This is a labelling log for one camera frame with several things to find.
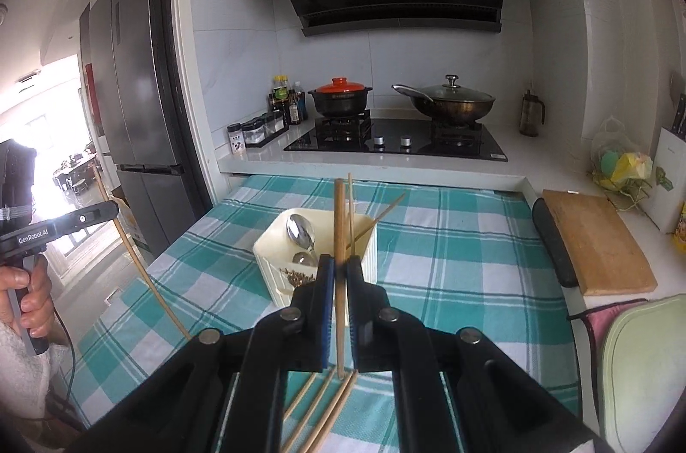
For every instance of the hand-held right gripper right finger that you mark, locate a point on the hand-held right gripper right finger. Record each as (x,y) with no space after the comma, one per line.
(355,313)

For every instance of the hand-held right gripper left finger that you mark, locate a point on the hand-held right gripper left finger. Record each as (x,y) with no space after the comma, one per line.
(326,313)

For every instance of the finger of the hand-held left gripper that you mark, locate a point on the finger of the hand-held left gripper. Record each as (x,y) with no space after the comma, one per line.
(86,218)

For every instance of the metal spoon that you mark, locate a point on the metal spoon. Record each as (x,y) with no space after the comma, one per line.
(300,230)
(305,260)

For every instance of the light wooden chopstick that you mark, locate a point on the light wooden chopstick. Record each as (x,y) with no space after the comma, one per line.
(339,217)
(383,213)
(140,268)

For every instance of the cream ribbed utensil holder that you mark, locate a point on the cream ribbed utensil holder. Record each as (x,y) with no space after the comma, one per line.
(268,262)

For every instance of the pile of wooden chopsticks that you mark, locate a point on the pile of wooden chopsticks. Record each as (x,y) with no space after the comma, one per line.
(327,410)

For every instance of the person's left forearm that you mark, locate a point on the person's left forearm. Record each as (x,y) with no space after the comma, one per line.
(21,372)

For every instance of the person's left hand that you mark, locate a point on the person's left hand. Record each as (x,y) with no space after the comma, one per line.
(40,303)

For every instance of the cardboard box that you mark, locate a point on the cardboard box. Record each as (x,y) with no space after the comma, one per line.
(128,217)

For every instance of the teal checked tablecloth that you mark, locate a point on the teal checked tablecloth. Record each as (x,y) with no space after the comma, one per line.
(455,270)

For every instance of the red hanging ornament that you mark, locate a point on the red hanging ornament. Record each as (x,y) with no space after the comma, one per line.
(94,104)

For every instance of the grey refrigerator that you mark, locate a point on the grey refrigerator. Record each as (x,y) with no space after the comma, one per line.
(139,83)

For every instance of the white label spice jar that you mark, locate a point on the white label spice jar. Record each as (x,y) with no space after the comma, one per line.
(236,141)

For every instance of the black gas stove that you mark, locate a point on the black gas stove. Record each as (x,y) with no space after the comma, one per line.
(396,139)

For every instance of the rack of spice jars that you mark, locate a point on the rack of spice jars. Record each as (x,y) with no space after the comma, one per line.
(265,128)

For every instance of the dark sauce bottle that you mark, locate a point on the dark sauce bottle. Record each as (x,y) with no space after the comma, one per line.
(278,96)
(296,107)

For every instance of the black padded bar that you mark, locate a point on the black padded bar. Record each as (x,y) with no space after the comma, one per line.
(554,244)

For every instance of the black clay pot red lid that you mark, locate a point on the black clay pot red lid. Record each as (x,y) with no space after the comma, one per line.
(340,99)

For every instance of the wok with glass lid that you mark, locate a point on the wok with glass lid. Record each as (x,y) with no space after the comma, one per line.
(455,104)

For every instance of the pink mat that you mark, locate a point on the pink mat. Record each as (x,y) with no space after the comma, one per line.
(600,324)

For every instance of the wooden cutting board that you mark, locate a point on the wooden cutting board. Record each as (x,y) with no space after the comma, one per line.
(600,244)

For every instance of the dark glass pitcher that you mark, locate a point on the dark glass pitcher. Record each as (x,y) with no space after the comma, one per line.
(530,115)

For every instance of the green cutting board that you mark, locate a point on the green cutting board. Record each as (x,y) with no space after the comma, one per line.
(648,378)

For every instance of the bag of yellow green sponges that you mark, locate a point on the bag of yellow green sponges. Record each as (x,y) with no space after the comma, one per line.
(621,163)

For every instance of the white knife block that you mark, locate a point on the white knife block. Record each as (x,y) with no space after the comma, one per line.
(667,185)

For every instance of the yellow printed cup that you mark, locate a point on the yellow printed cup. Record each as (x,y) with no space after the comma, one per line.
(681,222)

